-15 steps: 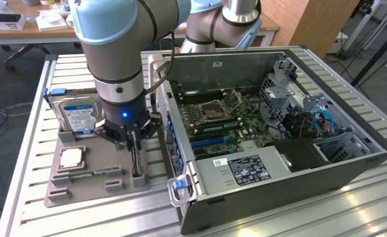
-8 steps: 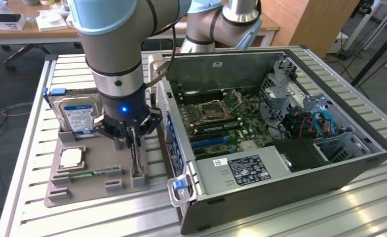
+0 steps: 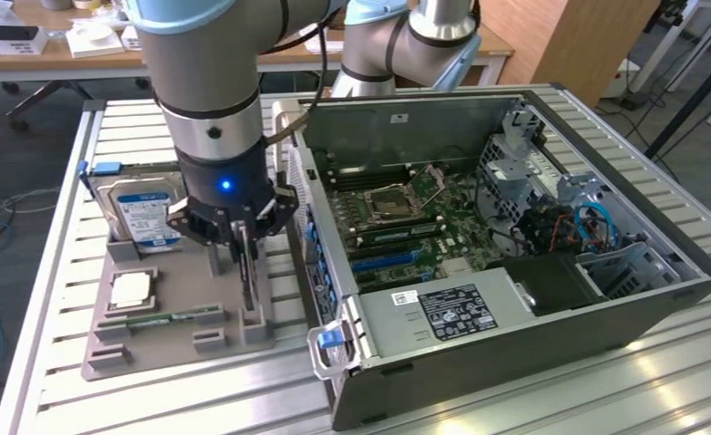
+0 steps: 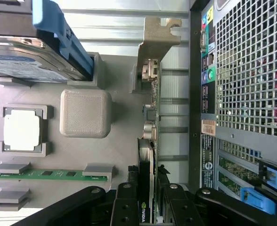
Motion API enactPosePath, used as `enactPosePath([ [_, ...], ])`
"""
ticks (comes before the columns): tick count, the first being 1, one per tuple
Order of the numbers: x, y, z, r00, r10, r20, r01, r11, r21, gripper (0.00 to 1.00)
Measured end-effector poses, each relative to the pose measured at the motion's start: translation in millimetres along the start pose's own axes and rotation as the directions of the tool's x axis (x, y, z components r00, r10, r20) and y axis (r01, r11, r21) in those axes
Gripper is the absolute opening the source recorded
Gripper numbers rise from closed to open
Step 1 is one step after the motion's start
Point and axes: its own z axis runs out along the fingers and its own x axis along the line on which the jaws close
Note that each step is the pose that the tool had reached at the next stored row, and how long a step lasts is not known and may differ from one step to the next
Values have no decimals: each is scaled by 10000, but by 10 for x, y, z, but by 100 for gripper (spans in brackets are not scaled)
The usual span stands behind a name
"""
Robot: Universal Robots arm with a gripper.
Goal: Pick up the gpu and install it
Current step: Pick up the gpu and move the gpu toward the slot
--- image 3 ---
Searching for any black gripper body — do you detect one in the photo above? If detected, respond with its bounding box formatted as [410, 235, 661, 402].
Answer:
[177, 139, 279, 249]

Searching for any graphics card with metal bracket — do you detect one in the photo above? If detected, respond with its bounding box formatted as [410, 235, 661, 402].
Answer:
[237, 224, 266, 314]

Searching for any hard disk with blue label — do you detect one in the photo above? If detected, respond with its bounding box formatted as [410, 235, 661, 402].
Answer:
[76, 158, 189, 249]

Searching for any grey plastic parts rack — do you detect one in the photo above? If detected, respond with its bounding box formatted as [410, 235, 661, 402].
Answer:
[82, 217, 278, 384]

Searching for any CPU socket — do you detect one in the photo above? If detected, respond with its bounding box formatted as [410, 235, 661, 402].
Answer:
[365, 188, 418, 217]

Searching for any silver CPU chip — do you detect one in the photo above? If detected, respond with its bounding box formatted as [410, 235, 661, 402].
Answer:
[108, 274, 152, 310]

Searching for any green RAM stick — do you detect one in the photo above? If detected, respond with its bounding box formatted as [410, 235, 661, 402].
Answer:
[355, 216, 444, 241]
[98, 307, 222, 328]

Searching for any blue expansion slot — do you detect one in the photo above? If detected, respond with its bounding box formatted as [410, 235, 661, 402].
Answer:
[353, 252, 425, 273]

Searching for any metal socket cover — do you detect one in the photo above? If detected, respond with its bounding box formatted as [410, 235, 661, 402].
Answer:
[407, 162, 454, 209]

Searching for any green motherboard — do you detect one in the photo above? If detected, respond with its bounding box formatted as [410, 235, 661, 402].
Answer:
[322, 160, 509, 294]

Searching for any silver power supply unit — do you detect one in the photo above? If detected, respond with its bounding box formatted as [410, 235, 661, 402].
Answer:
[355, 266, 542, 359]

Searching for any black office chair base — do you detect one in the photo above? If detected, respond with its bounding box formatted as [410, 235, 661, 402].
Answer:
[4, 80, 151, 132]

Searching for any small white labelled box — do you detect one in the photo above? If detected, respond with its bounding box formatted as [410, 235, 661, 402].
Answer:
[119, 24, 146, 52]

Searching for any silver metal drive cage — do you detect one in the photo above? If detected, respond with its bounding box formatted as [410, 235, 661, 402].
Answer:
[476, 106, 561, 227]

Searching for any white block with tape roll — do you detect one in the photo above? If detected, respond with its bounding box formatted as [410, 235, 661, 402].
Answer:
[64, 21, 126, 59]

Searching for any wooden desk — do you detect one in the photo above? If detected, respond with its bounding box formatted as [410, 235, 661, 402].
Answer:
[0, 0, 514, 99]

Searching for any white box with black top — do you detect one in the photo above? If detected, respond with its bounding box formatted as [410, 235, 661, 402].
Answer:
[0, 24, 50, 56]

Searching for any dark grey open PC case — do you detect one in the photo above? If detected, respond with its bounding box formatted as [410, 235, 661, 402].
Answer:
[270, 88, 711, 432]

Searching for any silver metal disk bay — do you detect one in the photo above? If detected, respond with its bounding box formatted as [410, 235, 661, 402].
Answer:
[576, 242, 684, 300]

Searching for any wooden cabinet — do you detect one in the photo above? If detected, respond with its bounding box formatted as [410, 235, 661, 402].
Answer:
[480, 0, 664, 108]

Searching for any black slanted pole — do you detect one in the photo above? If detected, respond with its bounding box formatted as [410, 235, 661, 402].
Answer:
[642, 43, 711, 159]

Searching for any white table leg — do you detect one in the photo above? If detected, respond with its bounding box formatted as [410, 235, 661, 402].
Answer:
[628, 0, 705, 94]

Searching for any white floor cable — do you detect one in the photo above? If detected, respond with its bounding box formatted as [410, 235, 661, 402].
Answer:
[0, 188, 60, 217]

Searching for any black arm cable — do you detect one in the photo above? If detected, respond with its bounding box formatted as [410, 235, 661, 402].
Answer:
[257, 0, 349, 146]

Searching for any red wire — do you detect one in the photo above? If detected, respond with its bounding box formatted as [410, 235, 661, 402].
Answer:
[548, 215, 576, 254]

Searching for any blue wire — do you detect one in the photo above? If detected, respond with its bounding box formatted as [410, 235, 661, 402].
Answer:
[576, 203, 621, 255]

